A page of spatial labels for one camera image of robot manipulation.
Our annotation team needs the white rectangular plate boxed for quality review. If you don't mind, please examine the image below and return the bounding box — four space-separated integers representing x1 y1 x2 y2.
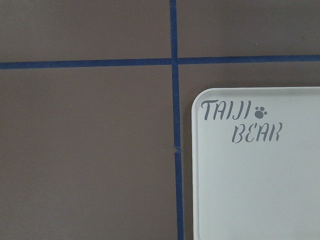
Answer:
191 87 320 240

